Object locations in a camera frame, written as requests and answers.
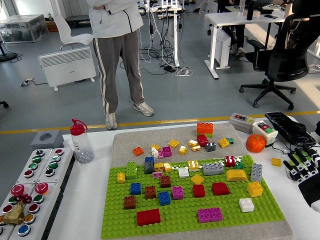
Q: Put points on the wooden crate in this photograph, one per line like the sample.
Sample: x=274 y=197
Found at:
x=52 y=27

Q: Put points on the small pink brick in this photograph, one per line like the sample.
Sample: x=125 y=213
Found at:
x=160 y=155

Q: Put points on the white plastic chair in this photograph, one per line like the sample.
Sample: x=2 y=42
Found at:
x=66 y=32

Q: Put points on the clear bottle red cap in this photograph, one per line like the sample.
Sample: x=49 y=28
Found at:
x=81 y=147

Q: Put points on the grey floor socket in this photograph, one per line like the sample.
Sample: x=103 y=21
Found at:
x=27 y=82

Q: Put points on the grey-brown mat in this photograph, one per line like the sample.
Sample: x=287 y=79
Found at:
x=150 y=136

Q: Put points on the large yellow square brick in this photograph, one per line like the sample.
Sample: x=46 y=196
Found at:
x=255 y=188

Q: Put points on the lime green flat brick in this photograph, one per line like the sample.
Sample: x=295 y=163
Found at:
x=208 y=135

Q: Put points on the blue brick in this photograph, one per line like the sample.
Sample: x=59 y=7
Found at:
x=149 y=160
x=136 y=189
x=165 y=198

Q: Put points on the black power brick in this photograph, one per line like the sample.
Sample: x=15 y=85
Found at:
x=170 y=70

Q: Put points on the white panel heater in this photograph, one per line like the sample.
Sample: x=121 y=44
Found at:
x=67 y=65

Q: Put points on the orange fruit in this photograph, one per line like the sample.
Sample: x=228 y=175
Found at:
x=255 y=144

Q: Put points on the clear storage crate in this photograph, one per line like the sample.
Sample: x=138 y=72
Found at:
x=20 y=30

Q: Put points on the person in grey tracksuit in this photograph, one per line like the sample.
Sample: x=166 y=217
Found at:
x=115 y=20

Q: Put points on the green studded baseplate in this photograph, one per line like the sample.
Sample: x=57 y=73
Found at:
x=120 y=225

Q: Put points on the long red brick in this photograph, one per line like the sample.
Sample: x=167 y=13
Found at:
x=149 y=217

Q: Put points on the dark green brick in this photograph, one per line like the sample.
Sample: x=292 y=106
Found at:
x=230 y=141

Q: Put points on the grey brick white studs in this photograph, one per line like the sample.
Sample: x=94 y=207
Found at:
x=210 y=147

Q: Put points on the black hanging adapter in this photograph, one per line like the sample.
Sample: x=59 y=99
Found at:
x=151 y=29

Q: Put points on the black caster wheel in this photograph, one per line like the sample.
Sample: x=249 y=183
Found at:
x=4 y=104

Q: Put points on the red white striped brick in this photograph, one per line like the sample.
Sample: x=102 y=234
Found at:
x=230 y=162

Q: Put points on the tall lime green brick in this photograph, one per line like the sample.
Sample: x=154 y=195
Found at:
x=131 y=171

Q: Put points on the dark grey slope brick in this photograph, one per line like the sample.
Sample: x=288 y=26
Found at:
x=149 y=168

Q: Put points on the small yellow white brick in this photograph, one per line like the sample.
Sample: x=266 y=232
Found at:
x=182 y=150
x=193 y=143

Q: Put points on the black stand base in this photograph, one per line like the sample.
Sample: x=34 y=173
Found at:
x=6 y=57

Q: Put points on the large orange brick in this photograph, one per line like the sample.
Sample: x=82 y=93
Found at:
x=205 y=129

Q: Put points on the small orange brick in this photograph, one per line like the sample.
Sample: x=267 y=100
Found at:
x=138 y=151

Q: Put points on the yellow flat plate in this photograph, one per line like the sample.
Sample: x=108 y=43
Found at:
x=198 y=178

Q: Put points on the black office chair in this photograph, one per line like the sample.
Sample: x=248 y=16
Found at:
x=285 y=67

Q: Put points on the small dark green piece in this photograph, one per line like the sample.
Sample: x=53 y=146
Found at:
x=239 y=165

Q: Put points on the black wheeled dolly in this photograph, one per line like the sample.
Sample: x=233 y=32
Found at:
x=80 y=20

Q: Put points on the white red-green switch box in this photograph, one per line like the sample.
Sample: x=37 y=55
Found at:
x=260 y=135

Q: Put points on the large white brick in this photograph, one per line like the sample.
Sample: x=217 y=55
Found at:
x=246 y=205

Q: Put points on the yellow curved brick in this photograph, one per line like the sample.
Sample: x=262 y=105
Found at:
x=236 y=175

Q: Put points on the white flat brick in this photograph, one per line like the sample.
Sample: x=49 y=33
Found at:
x=183 y=172

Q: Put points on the long grey brick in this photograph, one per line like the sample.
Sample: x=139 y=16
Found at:
x=212 y=169

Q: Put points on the grey switch box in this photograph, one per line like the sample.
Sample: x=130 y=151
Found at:
x=240 y=125

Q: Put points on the black bottle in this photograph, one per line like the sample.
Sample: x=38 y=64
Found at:
x=250 y=11

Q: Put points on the black phone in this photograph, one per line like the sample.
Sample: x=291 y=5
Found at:
x=271 y=17

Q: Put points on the red sloped brick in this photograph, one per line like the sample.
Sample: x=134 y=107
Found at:
x=220 y=188

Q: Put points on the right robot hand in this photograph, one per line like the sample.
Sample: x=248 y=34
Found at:
x=308 y=175

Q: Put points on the red square brick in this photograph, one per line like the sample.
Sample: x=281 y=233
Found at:
x=199 y=191

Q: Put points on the seated person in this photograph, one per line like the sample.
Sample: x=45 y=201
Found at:
x=239 y=35

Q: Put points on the white panel under desk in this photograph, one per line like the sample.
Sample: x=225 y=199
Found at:
x=222 y=47

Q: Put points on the brown brick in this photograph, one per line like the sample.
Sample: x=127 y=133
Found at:
x=130 y=202
x=166 y=181
x=151 y=192

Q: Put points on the grey block round hole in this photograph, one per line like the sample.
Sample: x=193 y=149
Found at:
x=53 y=142

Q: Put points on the magenta hollow brick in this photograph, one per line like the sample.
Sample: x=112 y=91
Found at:
x=167 y=151

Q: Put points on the white four-button control box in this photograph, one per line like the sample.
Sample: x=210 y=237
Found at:
x=41 y=162
x=61 y=160

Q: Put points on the black keyboard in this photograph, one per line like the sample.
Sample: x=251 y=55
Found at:
x=287 y=127

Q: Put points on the magenta square brick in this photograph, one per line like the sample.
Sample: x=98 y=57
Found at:
x=216 y=214
x=203 y=215
x=178 y=193

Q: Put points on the white emergency-stop button box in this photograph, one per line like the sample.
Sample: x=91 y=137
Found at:
x=8 y=228
x=45 y=207

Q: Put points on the tall grey brick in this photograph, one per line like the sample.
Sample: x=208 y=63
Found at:
x=256 y=172

